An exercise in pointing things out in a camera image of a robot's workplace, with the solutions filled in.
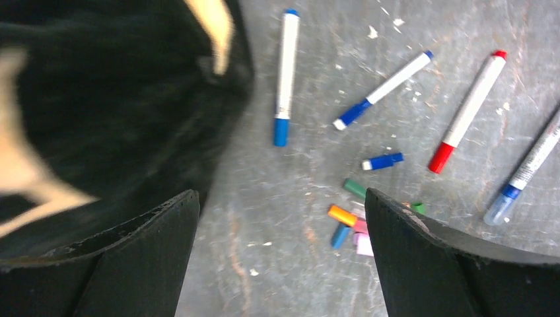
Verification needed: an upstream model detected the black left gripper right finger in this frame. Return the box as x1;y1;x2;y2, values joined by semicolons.
365;188;559;316

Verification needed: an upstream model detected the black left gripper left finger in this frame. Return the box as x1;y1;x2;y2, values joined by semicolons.
1;191;199;316

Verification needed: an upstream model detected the green marker cap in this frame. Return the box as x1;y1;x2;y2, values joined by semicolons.
411;202;426;215
343;178;367;201

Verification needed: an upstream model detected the pink highlighter cap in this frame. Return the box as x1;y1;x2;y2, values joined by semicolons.
353;232;374;257

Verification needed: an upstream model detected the clear pen cap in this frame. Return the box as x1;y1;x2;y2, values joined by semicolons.
351;209;366;220

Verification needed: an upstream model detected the orange marker cap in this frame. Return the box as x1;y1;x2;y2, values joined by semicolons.
328;205;358;227

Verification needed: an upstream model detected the light blue capped white marker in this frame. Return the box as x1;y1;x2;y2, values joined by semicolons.
273;9;300;147

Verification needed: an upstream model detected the clear blue ballpoint pen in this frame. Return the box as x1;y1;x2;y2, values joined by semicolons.
483;108;559;226

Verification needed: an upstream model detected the black floral blanket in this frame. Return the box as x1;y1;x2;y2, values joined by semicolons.
1;1;254;260

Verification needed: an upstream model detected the red capped white marker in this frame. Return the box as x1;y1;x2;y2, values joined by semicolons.
428;50;508;174

